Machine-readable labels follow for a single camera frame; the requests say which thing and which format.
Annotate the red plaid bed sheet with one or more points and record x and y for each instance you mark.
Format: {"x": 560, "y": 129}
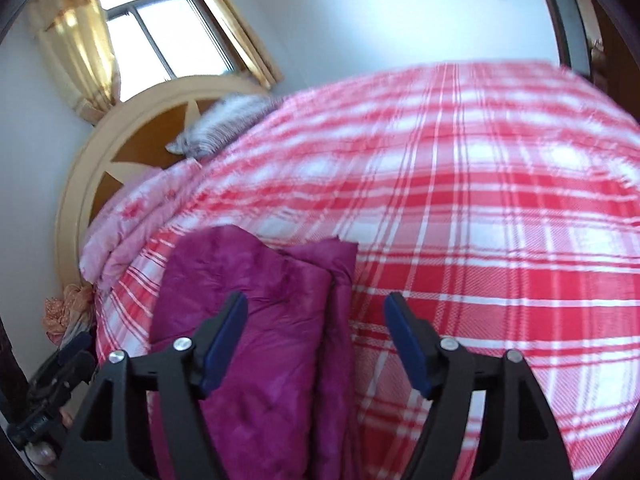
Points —
{"x": 475, "y": 200}

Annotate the grey door frame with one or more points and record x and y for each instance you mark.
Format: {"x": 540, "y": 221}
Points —
{"x": 562, "y": 15}

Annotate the cream wooden headboard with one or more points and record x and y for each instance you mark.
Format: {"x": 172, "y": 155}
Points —
{"x": 90, "y": 180}

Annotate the pink floral quilt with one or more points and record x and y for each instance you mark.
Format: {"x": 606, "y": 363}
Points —
{"x": 135, "y": 215}

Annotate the brown wooden door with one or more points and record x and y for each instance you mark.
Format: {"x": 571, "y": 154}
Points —
{"x": 617, "y": 45}

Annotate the orange floral cloth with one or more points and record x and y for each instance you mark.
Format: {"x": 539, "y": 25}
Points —
{"x": 65, "y": 310}

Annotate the person's left hand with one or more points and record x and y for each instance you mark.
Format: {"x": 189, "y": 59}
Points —
{"x": 42, "y": 454}

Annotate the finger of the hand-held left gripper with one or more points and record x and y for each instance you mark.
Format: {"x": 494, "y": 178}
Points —
{"x": 75, "y": 344}

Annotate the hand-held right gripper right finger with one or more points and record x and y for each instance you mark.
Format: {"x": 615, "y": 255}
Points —
{"x": 412, "y": 350}

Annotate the magenta down jacket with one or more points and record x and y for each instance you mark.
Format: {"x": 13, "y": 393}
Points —
{"x": 270, "y": 310}

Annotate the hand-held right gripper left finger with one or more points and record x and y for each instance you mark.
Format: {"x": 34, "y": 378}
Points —
{"x": 220, "y": 350}

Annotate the window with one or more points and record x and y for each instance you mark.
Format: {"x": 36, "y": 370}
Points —
{"x": 165, "y": 25}

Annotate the striped pillow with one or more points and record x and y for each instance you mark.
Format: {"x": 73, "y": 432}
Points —
{"x": 225, "y": 125}

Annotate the yellow curtain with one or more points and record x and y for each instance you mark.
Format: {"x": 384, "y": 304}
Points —
{"x": 80, "y": 50}
{"x": 235, "y": 25}

